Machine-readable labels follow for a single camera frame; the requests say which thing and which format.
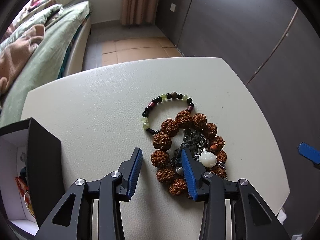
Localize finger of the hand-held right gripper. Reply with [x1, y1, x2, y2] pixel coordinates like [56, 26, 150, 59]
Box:
[298, 142, 320, 166]

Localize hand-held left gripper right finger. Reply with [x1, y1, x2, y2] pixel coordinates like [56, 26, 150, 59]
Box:
[180, 147, 292, 240]

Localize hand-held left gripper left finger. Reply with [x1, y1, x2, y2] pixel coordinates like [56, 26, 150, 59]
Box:
[34, 147, 143, 240]

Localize dark crystal bracelet white lotus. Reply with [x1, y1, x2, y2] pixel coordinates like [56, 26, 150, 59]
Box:
[171, 129, 217, 175]

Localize brown rudraksha seed bracelet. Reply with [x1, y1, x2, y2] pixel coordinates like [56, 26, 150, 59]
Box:
[150, 110, 228, 197]

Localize black jewelry box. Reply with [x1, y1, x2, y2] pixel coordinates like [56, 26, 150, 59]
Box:
[0, 117, 62, 233]

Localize red string bracelet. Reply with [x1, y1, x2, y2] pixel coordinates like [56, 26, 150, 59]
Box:
[14, 176, 36, 216]

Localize flattened cardboard sheets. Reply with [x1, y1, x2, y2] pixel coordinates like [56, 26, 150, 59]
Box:
[101, 37, 183, 67]

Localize dark grey wardrobe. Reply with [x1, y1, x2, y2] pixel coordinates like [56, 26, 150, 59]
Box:
[154, 0, 320, 230]

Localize bed with green sheet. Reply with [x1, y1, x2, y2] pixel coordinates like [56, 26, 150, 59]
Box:
[0, 0, 92, 128]

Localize pink fleece blanket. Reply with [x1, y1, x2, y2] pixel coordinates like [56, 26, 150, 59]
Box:
[0, 24, 46, 96]

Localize pink curtain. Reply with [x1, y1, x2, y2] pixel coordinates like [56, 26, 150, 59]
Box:
[120, 0, 164, 26]

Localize pale green quilt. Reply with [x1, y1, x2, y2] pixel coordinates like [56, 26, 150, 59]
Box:
[0, 4, 63, 52]

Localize pile of stuffed toys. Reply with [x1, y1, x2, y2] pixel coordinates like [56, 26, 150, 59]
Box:
[26, 0, 52, 12]

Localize silver bead chain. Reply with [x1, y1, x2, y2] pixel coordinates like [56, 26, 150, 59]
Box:
[214, 160, 228, 180]

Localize black and green bead bracelet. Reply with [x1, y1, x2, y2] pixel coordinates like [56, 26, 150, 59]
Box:
[141, 92, 195, 135]

